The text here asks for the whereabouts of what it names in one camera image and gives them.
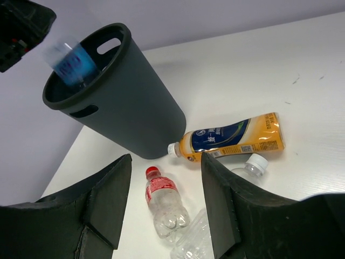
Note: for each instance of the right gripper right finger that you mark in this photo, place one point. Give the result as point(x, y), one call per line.
point(247, 221)

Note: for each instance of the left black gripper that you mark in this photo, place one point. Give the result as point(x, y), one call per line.
point(24, 25)

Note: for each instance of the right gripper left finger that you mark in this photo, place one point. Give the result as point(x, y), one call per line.
point(83, 220)

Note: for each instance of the light blue label water bottle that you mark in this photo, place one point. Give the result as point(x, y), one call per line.
point(71, 62)

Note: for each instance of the dark grey plastic bin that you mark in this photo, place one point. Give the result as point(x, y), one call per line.
point(127, 102)

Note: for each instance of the clear unlabelled plastic bottle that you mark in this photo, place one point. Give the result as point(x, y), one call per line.
point(196, 240)

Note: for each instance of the red label clear bottle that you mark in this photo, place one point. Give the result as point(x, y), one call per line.
point(170, 217)

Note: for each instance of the orange drink bottle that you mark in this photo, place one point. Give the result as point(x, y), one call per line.
point(254, 135)

